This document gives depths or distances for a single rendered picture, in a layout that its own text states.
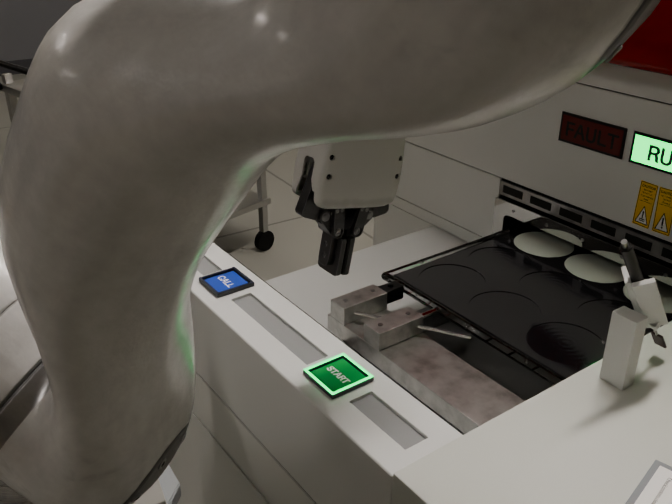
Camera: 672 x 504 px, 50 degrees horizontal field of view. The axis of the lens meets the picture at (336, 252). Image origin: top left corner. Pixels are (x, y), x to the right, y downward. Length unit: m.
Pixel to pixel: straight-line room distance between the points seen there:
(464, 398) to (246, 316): 0.29
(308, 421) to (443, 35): 0.64
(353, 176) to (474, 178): 0.74
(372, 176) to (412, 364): 0.35
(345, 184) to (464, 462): 0.28
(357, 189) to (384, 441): 0.25
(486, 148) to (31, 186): 1.11
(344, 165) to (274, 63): 0.45
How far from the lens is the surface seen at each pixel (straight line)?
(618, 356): 0.81
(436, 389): 0.92
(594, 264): 1.23
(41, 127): 0.29
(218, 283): 0.98
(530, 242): 1.28
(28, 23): 7.11
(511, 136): 1.30
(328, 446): 0.77
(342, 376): 0.79
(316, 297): 1.22
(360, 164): 0.67
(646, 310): 0.81
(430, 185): 1.48
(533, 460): 0.72
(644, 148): 1.15
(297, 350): 0.85
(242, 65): 0.22
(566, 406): 0.79
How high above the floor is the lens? 1.44
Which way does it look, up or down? 27 degrees down
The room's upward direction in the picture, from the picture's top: straight up
